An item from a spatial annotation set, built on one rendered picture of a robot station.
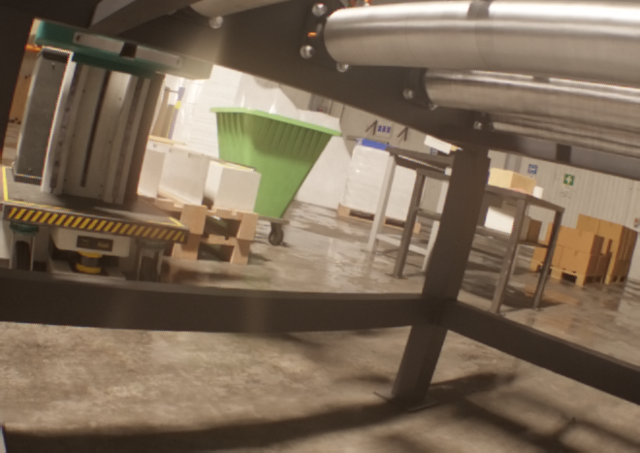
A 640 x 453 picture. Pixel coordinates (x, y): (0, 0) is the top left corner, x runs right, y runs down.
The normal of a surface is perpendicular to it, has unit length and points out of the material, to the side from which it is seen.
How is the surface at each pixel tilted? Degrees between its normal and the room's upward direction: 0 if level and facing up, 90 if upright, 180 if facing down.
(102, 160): 90
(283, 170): 100
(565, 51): 127
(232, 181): 90
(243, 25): 90
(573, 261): 90
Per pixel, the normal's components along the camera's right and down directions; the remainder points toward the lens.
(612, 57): -0.69, 0.57
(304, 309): 0.65, 0.21
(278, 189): 0.49, 0.36
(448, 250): -0.73, -0.11
